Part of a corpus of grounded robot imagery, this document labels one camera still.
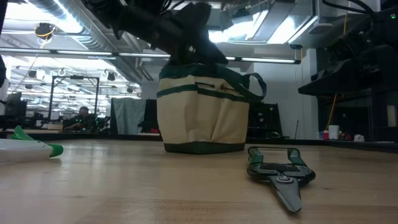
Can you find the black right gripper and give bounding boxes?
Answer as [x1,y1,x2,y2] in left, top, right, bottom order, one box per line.
[297,30,386,96]

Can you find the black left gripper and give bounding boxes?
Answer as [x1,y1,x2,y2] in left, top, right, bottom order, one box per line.
[121,2,230,66]

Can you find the beige green canvas gardening bag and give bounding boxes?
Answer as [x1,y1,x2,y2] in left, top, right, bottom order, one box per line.
[156,62,267,156]

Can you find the green black pruning shears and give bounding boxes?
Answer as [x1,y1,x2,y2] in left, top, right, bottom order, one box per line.
[247,146,317,214]

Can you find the white container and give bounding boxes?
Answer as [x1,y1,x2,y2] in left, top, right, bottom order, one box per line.
[328,124,340,140]

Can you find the black shelf cabinet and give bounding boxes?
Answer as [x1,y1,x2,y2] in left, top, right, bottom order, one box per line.
[248,102,284,139]

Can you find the grey cloth cover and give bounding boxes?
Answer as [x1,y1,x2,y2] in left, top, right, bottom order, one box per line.
[111,98,147,136]

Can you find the black light bar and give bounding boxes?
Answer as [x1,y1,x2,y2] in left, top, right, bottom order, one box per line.
[0,46,302,65]

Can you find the person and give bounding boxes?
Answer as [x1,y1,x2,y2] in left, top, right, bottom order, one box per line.
[63,106,101,131]

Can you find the dark background monitor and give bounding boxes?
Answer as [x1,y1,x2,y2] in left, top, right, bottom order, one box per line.
[3,91,28,128]

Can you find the green white spray bottle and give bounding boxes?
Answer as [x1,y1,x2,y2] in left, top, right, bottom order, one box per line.
[0,125,65,165]

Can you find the yellow cable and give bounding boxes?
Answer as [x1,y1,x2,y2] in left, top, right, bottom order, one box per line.
[325,12,349,131]

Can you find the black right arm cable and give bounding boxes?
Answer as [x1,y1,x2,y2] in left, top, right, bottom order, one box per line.
[320,0,374,17]

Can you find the black background rig frame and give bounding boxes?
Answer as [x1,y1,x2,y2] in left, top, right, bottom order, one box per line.
[48,75,100,125]

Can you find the ceiling cable reel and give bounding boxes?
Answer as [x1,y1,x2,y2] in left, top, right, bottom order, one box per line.
[34,22,57,40]

